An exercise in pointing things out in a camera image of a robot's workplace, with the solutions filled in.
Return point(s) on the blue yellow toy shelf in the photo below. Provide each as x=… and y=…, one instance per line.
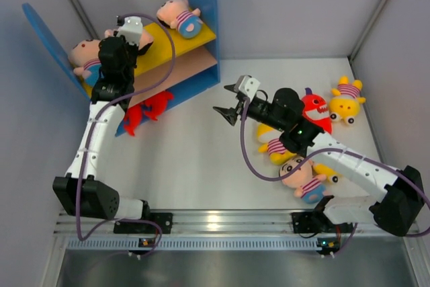
x=185, y=67

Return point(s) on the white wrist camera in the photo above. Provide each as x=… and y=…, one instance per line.
x=130, y=29
x=247, y=86

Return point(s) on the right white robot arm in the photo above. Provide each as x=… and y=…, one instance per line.
x=394, y=197

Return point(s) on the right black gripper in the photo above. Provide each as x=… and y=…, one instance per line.
x=231, y=114

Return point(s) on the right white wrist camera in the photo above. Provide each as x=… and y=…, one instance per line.
x=247, y=86

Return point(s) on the red crab plush toy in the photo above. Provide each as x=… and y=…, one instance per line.
x=151, y=108

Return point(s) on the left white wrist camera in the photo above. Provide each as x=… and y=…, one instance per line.
x=130, y=29

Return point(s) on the yellow striped plush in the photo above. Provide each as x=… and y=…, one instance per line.
x=270, y=144
x=331, y=176
x=346, y=102

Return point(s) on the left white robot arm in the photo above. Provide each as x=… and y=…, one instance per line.
x=82, y=191

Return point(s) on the boy plush doll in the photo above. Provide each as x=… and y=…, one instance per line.
x=307, y=186
x=85, y=61
x=146, y=40
x=176, y=15

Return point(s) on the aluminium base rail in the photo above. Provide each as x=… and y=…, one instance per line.
x=237, y=230

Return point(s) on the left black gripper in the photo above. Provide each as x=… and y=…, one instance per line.
x=133, y=48

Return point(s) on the red shark plush toy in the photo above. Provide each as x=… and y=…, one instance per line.
x=316, y=110

